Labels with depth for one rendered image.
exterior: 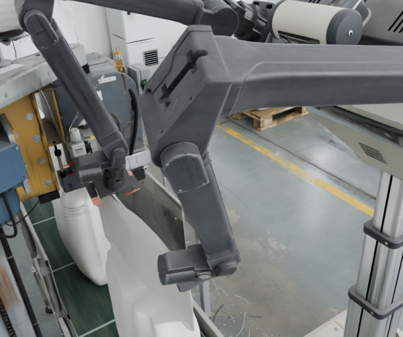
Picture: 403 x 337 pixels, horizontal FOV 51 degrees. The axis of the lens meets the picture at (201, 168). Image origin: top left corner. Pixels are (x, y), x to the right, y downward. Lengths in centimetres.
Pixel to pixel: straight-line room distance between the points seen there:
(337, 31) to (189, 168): 38
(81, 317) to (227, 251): 119
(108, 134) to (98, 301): 98
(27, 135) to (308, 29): 83
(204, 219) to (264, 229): 214
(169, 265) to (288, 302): 158
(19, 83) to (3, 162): 20
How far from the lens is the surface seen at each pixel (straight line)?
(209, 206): 58
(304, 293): 237
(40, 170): 132
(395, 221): 122
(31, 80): 113
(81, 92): 98
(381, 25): 83
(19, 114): 125
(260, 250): 259
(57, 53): 93
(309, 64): 43
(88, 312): 185
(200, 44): 40
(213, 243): 70
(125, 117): 134
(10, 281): 157
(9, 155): 102
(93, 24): 553
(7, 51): 401
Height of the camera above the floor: 170
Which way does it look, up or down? 30 degrees down
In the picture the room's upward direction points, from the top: 4 degrees counter-clockwise
